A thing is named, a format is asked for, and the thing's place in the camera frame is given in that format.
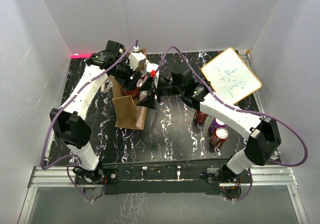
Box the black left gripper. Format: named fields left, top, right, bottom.
left=110, top=58, right=141, bottom=91

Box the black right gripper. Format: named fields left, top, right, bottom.
left=137, top=76, right=184, bottom=109

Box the red cola can front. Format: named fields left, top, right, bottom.
left=123, top=87, right=139, bottom=98

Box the red cola can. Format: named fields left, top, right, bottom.
left=123, top=87, right=139, bottom=98
left=193, top=110, right=208, bottom=124
left=209, top=127, right=229, bottom=149

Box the purple Fanta can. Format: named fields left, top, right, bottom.
left=136, top=70, right=148, bottom=88
left=208, top=118, right=226, bottom=134

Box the brown canvas tote bag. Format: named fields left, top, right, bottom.
left=108, top=53, right=147, bottom=130

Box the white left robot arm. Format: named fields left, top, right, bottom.
left=49, top=39, right=141, bottom=183

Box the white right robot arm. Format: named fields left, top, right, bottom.
left=138, top=63, right=281, bottom=182

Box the yellow framed whiteboard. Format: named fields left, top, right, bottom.
left=201, top=47, right=262, bottom=104

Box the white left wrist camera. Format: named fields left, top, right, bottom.
left=128, top=47, right=147, bottom=71

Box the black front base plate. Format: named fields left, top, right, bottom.
left=73, top=159, right=251, bottom=195

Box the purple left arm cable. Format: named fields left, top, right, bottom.
left=40, top=38, right=141, bottom=202

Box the aluminium rail frame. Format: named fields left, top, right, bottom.
left=17, top=50, right=310, bottom=224

